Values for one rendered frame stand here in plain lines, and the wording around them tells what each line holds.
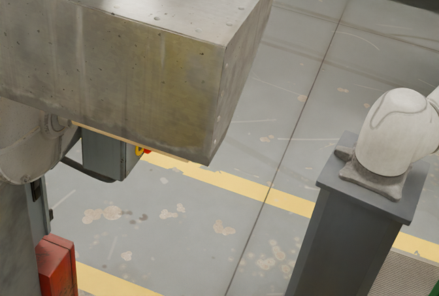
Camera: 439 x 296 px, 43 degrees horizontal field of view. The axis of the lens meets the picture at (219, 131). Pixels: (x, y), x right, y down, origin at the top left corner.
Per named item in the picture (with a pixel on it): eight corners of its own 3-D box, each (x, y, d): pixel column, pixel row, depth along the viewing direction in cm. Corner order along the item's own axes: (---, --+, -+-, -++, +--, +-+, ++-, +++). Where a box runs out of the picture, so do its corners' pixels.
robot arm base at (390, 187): (342, 138, 173) (347, 124, 169) (412, 166, 167) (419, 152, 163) (323, 172, 160) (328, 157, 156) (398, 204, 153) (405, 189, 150)
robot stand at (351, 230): (298, 263, 221) (345, 129, 176) (365, 295, 213) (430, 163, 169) (272, 316, 201) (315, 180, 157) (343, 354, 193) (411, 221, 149)
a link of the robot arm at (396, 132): (343, 142, 162) (364, 81, 148) (395, 134, 168) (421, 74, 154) (372, 181, 151) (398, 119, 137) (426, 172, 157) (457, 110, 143)
